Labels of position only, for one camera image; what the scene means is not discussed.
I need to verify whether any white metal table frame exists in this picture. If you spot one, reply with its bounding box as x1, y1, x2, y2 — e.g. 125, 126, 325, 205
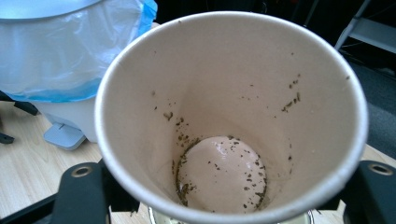
334, 0, 396, 55

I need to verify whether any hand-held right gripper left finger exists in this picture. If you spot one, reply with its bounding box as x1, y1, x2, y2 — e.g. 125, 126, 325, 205
50, 158, 141, 224

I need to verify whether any translucent blue-edged plastic bin liner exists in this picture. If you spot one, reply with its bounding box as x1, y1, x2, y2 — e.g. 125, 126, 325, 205
0, 0, 158, 104

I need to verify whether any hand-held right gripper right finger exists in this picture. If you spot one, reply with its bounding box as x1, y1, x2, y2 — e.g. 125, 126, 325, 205
317, 160, 396, 224

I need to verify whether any white pedal trash can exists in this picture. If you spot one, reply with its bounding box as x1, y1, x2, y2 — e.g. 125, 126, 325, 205
0, 0, 158, 152

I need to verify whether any brown paper cup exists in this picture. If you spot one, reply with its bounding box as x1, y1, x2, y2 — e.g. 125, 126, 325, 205
94, 10, 370, 224

